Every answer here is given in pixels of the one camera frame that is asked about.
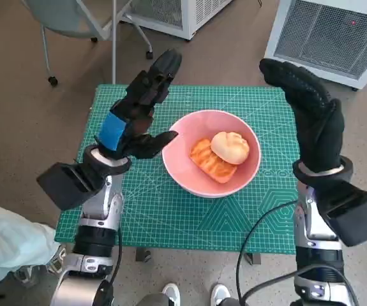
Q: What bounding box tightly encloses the black gloved right hand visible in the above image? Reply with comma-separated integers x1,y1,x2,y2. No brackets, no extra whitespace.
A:
258,58,345,175

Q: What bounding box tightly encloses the black left hand blue tape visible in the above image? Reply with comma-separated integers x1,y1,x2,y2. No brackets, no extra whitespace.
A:
93,48,183,160

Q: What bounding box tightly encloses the pink bowl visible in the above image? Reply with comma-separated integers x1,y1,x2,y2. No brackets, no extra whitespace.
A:
161,109,262,199

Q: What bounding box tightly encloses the orange striped toy bread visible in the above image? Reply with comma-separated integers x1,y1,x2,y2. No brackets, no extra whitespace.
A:
189,137,237,184

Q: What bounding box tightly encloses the round toy bread bun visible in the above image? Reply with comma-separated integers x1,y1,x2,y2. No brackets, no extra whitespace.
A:
210,131,251,166

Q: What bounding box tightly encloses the white vented cabinet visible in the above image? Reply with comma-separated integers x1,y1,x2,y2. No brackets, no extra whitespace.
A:
264,0,367,92

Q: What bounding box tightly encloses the green cutting mat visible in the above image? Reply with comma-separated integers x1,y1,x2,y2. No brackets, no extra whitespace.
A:
54,84,301,256

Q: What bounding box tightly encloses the white mesh cabinet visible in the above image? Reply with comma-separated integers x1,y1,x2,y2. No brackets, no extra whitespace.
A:
119,0,235,41

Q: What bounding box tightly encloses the grey office chair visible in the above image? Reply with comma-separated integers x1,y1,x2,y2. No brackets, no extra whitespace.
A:
20,0,154,87

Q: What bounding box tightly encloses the person's leg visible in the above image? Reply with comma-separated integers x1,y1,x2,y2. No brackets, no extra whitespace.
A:
0,200,66,281

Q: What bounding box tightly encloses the white shoe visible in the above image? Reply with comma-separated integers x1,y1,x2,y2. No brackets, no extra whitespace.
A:
162,282,181,306
210,283,230,306

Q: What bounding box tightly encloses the grey knee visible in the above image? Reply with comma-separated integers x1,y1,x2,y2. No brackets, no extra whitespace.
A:
137,293,171,306

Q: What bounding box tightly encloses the person's grey sandal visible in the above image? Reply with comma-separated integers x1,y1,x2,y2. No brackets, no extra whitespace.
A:
12,245,68,288

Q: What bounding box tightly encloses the white metal frame stand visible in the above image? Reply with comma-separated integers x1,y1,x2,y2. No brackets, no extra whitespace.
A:
73,0,136,86

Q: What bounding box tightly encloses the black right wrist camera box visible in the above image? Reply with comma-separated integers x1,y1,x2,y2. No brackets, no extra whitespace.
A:
317,181,367,248

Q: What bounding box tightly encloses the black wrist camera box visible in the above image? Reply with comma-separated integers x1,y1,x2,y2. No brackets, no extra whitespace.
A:
36,161,107,210
317,181,367,248

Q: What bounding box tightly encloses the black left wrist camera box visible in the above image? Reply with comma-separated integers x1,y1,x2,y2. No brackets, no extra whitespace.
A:
36,161,107,210

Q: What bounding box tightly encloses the black cable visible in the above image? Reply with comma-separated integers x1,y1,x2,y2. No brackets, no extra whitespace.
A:
342,277,361,306
109,229,123,288
236,200,299,306

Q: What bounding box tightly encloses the black table bracket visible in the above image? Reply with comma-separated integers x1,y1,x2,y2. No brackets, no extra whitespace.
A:
135,247,154,264
245,252,262,266

